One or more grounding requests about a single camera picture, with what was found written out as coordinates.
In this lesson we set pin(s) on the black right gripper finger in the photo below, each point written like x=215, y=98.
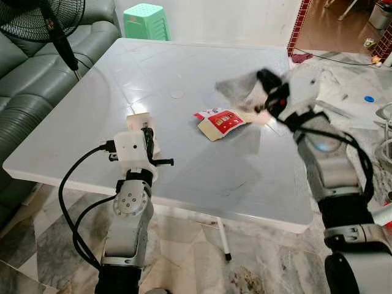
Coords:
x=267, y=78

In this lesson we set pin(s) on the beige printed packet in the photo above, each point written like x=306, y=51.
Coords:
x=136, y=122

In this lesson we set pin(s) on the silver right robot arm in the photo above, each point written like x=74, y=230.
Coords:
x=331, y=165

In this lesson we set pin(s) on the grey plastic bin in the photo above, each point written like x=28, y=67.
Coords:
x=381, y=15

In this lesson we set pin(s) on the dark red cloth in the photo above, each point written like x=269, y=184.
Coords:
x=301, y=58

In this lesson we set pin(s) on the red snack packet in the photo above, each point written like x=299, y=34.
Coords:
x=223, y=122

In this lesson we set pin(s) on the white plastic square table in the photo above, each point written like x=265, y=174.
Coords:
x=122, y=79

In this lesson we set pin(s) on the blue bottle cap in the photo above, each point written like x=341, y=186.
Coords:
x=369, y=98

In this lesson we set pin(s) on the small orange object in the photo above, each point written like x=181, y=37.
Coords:
x=375, y=59

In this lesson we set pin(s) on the small green white carton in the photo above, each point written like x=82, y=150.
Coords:
x=369, y=43

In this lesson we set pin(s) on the green plastic stool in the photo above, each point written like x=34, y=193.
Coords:
x=147, y=21

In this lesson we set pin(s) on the white pole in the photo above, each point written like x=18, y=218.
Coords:
x=388, y=56

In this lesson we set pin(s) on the black standing fan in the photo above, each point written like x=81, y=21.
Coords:
x=61, y=40

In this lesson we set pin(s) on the green leather sofa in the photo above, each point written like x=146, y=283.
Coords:
x=30, y=79

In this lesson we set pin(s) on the white plastic tube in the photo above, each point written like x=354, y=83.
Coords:
x=383, y=215

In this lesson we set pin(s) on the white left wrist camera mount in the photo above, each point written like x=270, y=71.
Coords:
x=131, y=150

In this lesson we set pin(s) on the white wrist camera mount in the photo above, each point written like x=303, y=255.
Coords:
x=131, y=150
x=303, y=89

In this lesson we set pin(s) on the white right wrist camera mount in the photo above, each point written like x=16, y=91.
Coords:
x=303, y=89

